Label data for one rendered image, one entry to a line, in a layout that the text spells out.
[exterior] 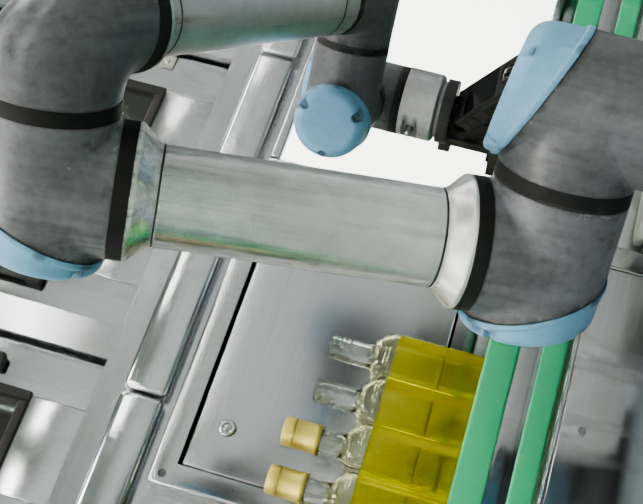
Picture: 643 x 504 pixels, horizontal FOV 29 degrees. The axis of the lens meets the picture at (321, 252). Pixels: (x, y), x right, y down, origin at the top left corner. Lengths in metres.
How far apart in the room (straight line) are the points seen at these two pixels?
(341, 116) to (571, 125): 0.33
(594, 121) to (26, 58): 0.43
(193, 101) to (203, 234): 0.87
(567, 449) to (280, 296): 0.51
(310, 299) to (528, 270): 0.65
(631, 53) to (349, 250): 0.27
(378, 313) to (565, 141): 0.68
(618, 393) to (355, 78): 0.42
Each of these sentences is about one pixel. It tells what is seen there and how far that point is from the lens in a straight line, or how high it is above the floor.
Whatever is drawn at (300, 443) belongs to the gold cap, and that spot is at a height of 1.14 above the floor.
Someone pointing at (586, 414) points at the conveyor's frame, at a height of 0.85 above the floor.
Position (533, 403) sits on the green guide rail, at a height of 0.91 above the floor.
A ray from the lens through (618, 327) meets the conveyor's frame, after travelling 1.35.
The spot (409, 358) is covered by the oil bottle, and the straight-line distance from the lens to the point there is 1.44.
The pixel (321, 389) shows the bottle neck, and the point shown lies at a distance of 1.44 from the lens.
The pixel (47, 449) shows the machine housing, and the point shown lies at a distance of 1.64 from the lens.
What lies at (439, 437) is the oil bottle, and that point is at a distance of 1.41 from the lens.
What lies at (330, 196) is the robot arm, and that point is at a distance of 1.01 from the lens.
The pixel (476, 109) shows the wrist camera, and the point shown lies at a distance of 1.34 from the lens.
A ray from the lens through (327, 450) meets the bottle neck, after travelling 1.42.
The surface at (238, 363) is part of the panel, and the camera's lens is 1.61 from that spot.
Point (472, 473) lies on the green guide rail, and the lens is 1.28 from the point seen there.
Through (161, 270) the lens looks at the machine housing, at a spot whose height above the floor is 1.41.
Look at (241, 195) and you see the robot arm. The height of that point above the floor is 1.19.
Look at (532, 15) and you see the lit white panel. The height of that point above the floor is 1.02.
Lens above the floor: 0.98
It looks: 8 degrees up
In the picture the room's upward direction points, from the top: 75 degrees counter-clockwise
